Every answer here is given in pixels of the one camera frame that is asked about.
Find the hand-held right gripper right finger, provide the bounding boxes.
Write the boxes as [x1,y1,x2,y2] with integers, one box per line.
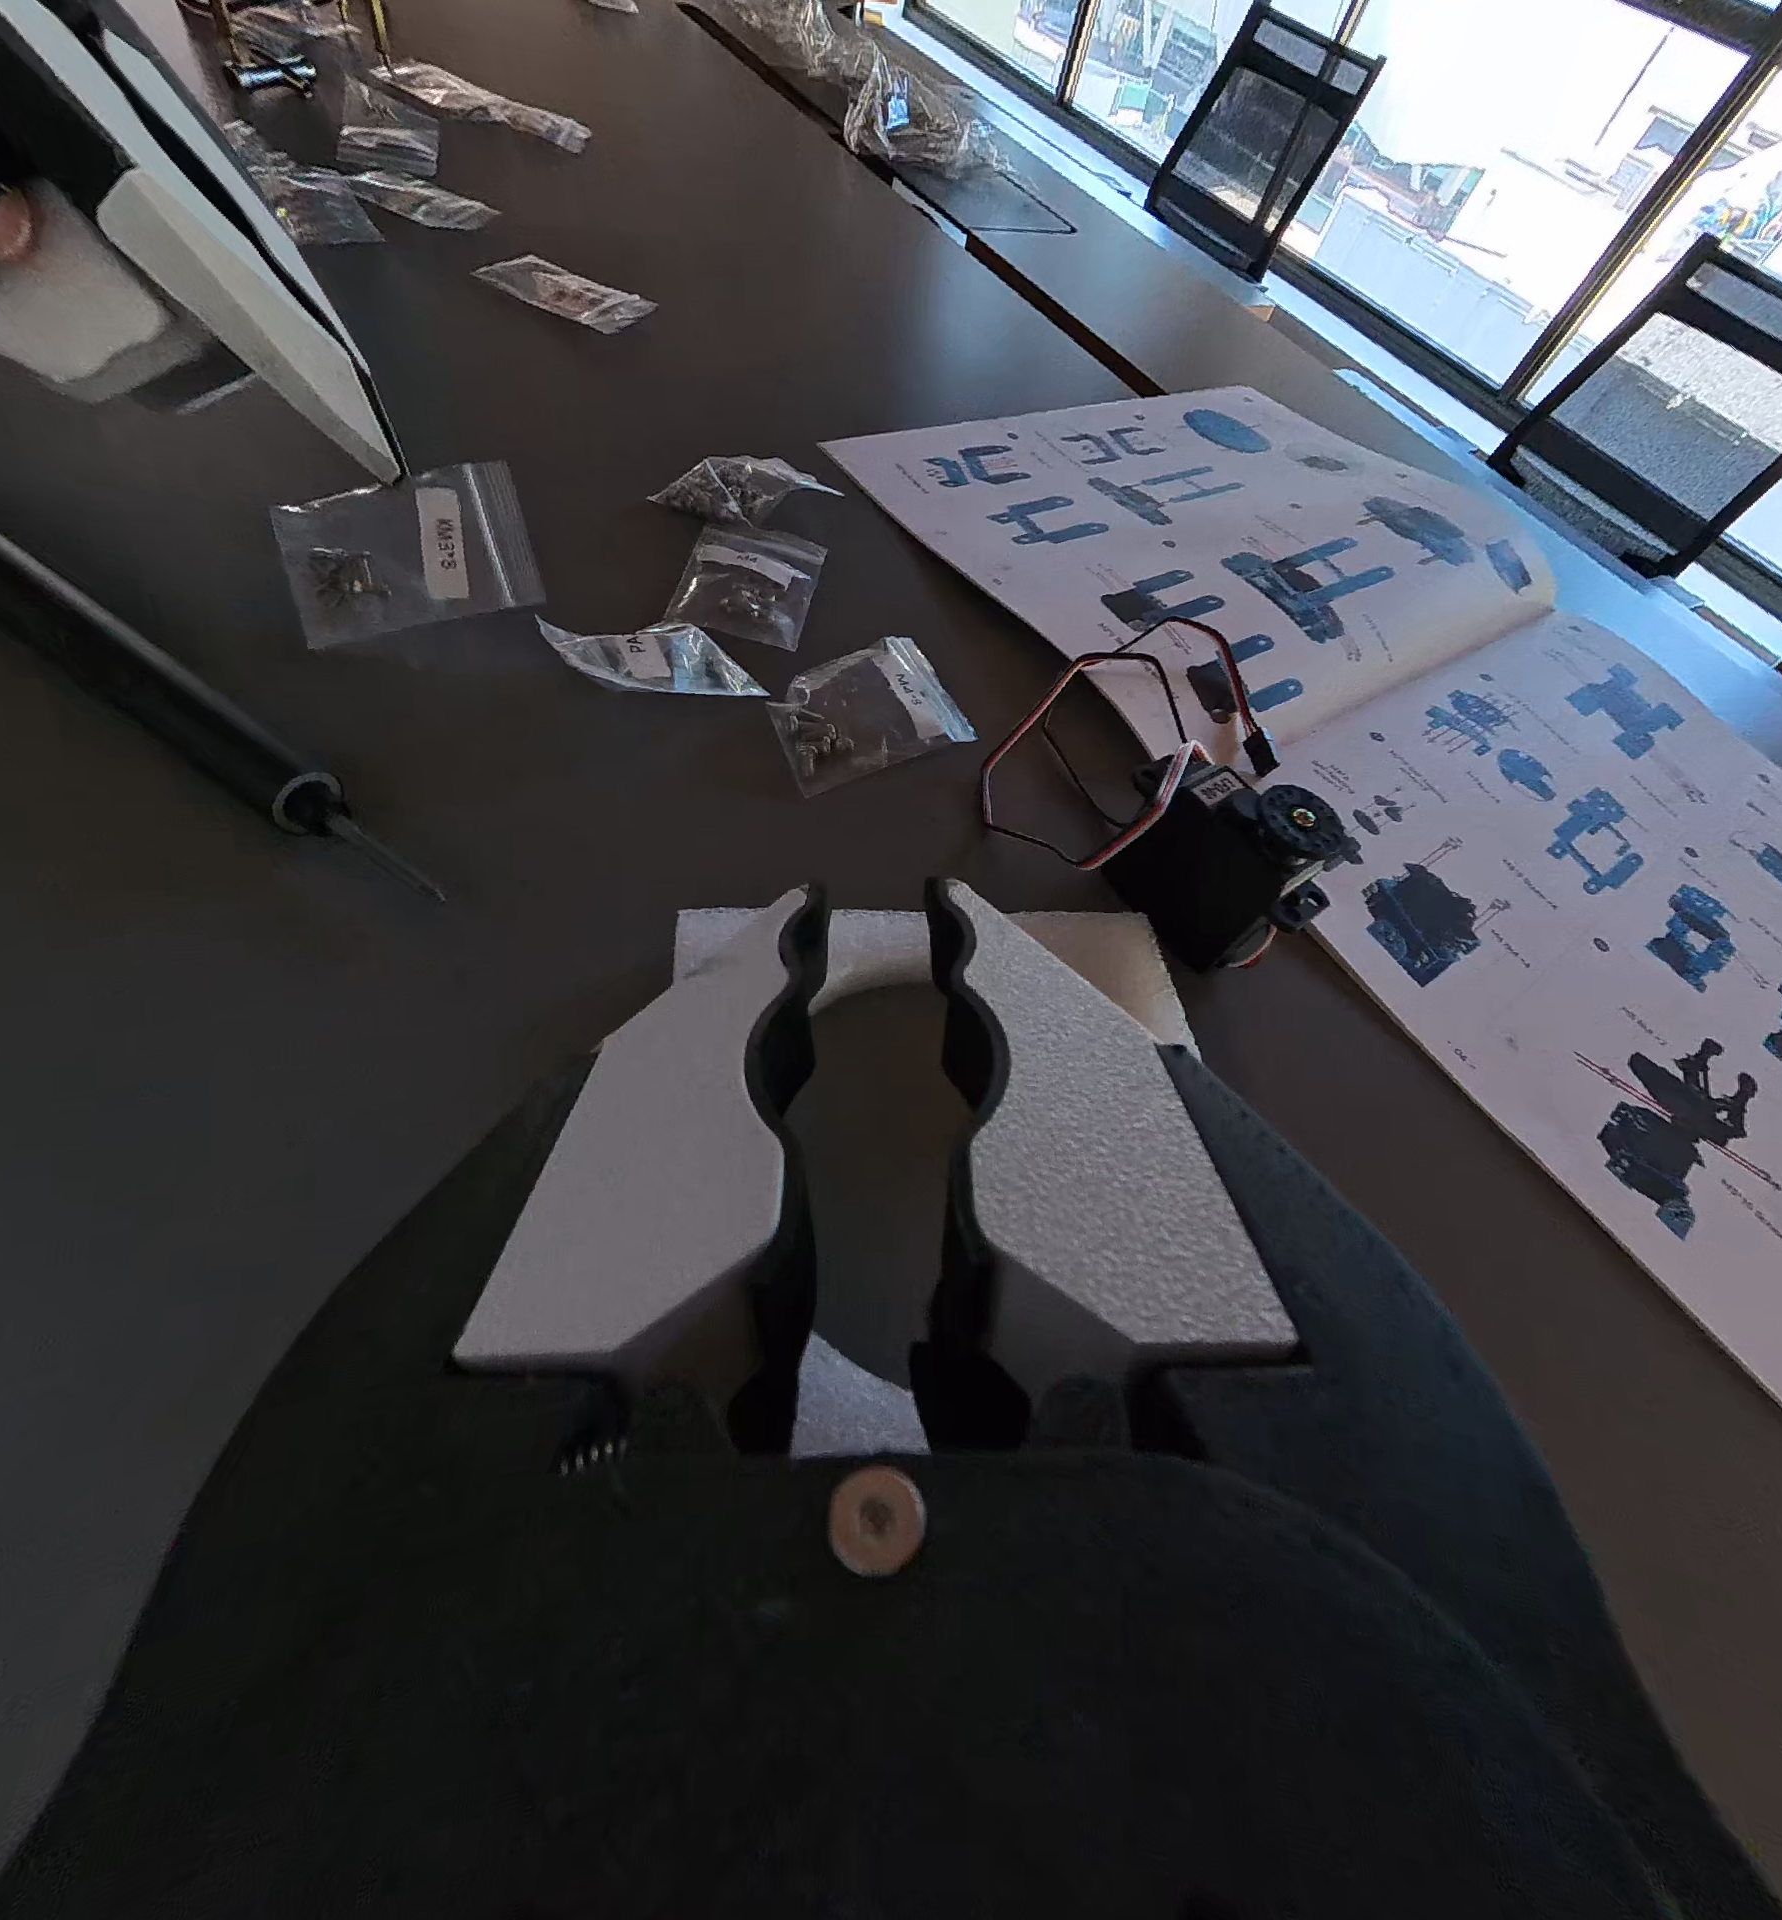
[914,876,1301,1451]

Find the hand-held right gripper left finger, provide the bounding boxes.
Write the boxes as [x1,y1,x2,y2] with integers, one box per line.
[454,882,834,1453]

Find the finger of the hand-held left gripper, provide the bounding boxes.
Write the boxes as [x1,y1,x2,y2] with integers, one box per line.
[0,30,411,485]
[0,0,326,325]

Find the black servo motor with wires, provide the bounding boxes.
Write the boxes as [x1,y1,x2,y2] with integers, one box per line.
[978,613,1367,977]

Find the black screwdriver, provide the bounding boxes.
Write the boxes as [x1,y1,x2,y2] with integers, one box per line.
[0,480,448,906]

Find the dark desk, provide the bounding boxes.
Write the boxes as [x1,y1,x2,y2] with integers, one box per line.
[0,0,1782,1920]

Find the white foam cutout piece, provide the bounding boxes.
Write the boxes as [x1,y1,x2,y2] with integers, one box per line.
[674,899,1200,1460]

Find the small clear screw bag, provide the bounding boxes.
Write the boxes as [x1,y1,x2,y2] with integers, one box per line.
[662,523,829,650]
[271,460,547,650]
[535,613,770,701]
[767,637,978,798]
[648,453,843,528]

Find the open instruction manual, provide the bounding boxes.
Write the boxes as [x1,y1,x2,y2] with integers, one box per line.
[816,383,1782,1443]

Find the crumpled clear plastic wrap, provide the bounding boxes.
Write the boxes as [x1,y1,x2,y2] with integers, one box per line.
[718,0,1015,184]

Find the large window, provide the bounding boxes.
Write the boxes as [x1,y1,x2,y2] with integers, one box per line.
[904,0,1782,632]

